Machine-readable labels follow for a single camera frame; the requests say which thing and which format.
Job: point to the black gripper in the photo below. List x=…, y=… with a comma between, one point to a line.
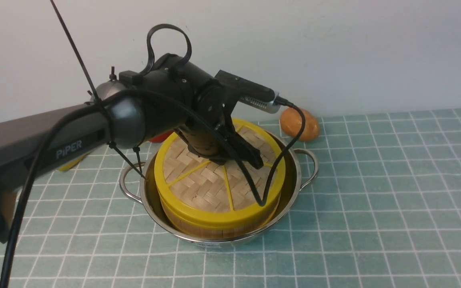
x=215, y=103

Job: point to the yellow woven steamer lid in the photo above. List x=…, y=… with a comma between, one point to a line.
x=180, y=173

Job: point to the bamboo steamer basket yellow rim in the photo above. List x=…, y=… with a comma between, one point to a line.
x=216, y=216

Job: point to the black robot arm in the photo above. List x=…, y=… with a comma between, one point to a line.
x=171, y=94

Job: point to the stainless steel pot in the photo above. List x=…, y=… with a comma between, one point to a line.
x=149, y=197

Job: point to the brown potato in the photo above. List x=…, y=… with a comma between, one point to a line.
x=290, y=122

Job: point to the red bell pepper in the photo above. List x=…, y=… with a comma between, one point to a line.
x=161, y=138

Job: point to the green checkered tablecloth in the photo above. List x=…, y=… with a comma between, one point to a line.
x=384, y=212

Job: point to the yellow banana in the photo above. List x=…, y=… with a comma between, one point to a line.
x=72, y=164

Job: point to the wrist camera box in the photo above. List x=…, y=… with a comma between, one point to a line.
x=250, y=93

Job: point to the black cable tie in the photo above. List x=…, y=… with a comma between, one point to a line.
x=78, y=60

